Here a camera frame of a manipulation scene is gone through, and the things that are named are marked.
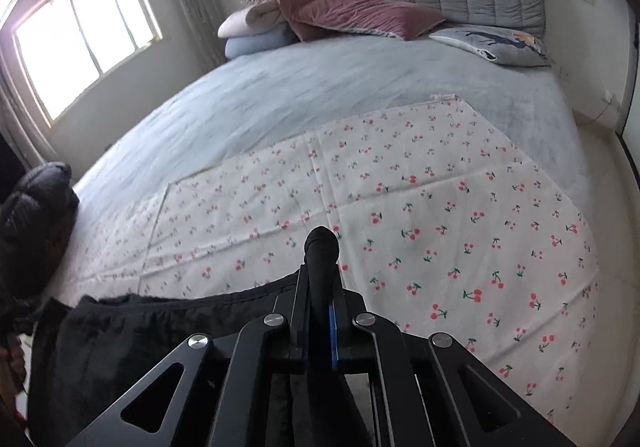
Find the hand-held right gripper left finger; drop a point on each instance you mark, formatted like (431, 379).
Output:
(295, 327)

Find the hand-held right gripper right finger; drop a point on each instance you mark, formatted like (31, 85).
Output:
(334, 342)

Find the black snap-button jacket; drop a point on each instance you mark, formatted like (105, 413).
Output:
(125, 337)

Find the cherry print sheet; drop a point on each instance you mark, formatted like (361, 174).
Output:
(400, 207)

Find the bed with grey blanket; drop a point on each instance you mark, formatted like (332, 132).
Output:
(300, 97)

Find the black puffer jacket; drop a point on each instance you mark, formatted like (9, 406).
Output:
(35, 227)

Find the light blue pillow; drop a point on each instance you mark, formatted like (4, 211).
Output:
(255, 44)

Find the white pillow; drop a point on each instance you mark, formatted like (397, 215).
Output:
(245, 22)

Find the large pink velvet pillow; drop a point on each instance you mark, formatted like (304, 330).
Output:
(370, 14)

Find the grey printed cushion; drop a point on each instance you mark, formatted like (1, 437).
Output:
(495, 47)

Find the window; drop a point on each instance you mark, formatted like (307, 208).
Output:
(85, 27)

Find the white wall socket with plug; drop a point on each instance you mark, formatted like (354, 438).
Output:
(608, 97)

